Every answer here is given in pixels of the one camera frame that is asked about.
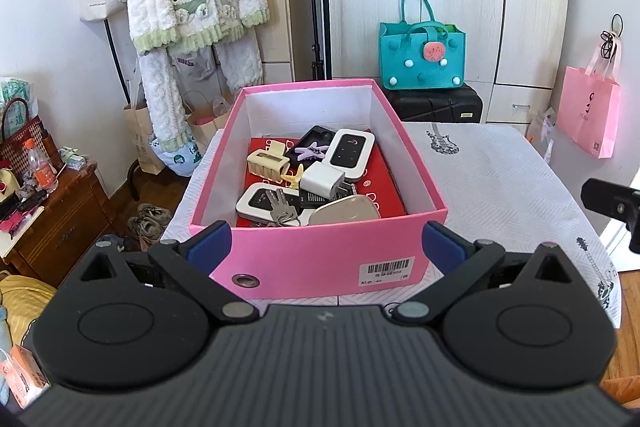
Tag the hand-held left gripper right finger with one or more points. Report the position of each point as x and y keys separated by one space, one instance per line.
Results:
x=442 y=248

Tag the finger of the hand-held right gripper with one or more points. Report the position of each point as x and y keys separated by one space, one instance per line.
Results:
x=607 y=199

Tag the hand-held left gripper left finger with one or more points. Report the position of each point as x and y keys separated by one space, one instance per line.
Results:
x=212 y=243

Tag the white portable router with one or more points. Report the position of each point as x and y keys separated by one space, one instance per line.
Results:
x=252 y=202
x=350 y=152

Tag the bunch of silver keys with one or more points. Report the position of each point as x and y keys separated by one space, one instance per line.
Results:
x=282 y=207

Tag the beige hair claw clip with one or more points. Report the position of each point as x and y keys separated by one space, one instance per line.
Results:
x=265 y=162

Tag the dried yellow starfish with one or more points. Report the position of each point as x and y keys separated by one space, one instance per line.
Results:
x=292 y=179

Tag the beige oval compact case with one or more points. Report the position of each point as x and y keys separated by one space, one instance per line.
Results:
x=345 y=209

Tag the black battery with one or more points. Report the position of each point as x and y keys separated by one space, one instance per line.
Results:
x=310 y=202

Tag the pink cardboard box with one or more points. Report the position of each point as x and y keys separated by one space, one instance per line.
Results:
x=325 y=257

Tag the white charger plug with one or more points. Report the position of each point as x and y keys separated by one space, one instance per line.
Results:
x=320 y=179

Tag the purple star hair clip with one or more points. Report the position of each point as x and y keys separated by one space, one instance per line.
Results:
x=310 y=152

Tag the black device back cover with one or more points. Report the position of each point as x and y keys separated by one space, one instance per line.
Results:
x=312 y=136

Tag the grey sneaker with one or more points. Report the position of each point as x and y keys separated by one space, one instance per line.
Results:
x=157 y=213
x=145 y=228

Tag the red eyeglass-print liner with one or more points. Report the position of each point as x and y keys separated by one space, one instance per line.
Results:
x=385 y=187

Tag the green white plastic bag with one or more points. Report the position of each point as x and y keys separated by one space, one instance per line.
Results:
x=175 y=157

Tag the pink shopping bag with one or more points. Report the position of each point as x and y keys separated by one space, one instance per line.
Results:
x=587 y=107

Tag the trash bin with bag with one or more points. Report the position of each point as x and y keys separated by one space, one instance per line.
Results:
x=110 y=243

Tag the brown paper bag green print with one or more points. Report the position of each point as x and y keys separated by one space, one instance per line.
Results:
x=210 y=127

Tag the plain brown paper bag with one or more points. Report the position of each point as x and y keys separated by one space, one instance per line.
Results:
x=140 y=137

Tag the black hard case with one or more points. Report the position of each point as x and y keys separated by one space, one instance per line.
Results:
x=435 y=104

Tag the wooden nightstand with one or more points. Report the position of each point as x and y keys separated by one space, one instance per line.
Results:
x=65 y=227

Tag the small white green box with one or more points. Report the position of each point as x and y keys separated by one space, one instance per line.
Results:
x=74 y=158

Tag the grey hanging garment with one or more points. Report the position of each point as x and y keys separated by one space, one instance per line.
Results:
x=195 y=67

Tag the orange drink bottle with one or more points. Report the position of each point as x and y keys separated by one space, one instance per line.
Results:
x=42 y=167

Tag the teal felt bag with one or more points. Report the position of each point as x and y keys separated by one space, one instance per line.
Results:
x=415 y=62

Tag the yellow cloth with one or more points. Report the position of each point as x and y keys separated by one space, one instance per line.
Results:
x=25 y=307

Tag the black coat rack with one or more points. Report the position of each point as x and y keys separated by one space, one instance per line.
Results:
x=117 y=67

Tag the checkered woven basket bag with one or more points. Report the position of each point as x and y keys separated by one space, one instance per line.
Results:
x=20 y=147

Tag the pink snack packet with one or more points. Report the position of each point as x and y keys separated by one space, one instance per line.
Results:
x=22 y=374

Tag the green white packet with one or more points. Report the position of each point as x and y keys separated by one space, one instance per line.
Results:
x=15 y=92

